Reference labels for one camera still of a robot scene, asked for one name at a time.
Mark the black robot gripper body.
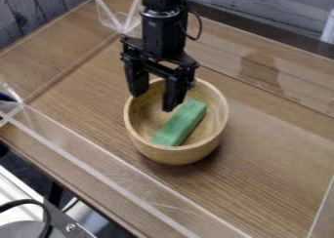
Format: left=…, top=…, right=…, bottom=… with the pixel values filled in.
left=122, top=8, right=198, bottom=86

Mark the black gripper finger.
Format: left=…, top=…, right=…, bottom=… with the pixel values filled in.
left=124, top=57, right=148, bottom=98
left=162, top=76, right=187, bottom=112

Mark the green rectangular block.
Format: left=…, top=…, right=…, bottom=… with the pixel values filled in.
left=151, top=99, right=207, bottom=146

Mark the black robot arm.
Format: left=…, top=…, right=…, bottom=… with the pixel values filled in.
left=122, top=0, right=199, bottom=112

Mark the brown wooden bowl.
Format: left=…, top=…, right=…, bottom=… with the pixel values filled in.
left=124, top=79, right=230, bottom=165

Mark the clear acrylic table barrier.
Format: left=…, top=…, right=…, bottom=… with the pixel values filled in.
left=0, top=1, right=334, bottom=238

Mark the black table leg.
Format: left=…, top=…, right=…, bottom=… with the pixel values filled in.
left=48, top=182, right=64, bottom=208

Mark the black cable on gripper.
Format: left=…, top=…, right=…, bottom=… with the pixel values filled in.
left=179, top=7, right=203, bottom=42

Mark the white post at right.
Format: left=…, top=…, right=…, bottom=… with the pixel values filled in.
left=321, top=8, right=334, bottom=44

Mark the grey metal bracket with screw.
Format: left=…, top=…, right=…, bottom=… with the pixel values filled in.
left=44, top=202, right=96, bottom=238

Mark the black cable lower left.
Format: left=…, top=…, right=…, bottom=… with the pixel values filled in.
left=0, top=198, right=52, bottom=238

